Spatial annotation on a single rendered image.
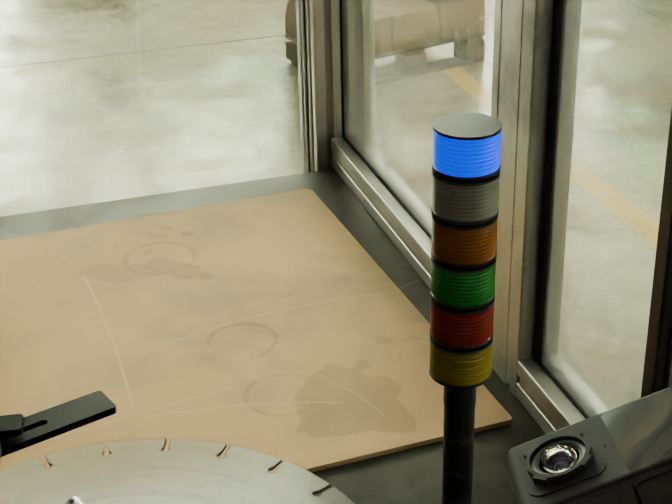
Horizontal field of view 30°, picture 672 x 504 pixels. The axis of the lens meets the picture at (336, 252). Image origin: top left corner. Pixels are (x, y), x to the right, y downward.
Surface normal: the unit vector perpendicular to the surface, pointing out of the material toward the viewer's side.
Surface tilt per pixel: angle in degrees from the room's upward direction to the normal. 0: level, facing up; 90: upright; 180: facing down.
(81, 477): 0
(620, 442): 21
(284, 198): 0
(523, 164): 90
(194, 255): 0
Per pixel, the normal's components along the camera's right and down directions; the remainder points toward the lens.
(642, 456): -0.38, -0.84
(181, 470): -0.02, -0.89
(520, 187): -0.95, 0.15
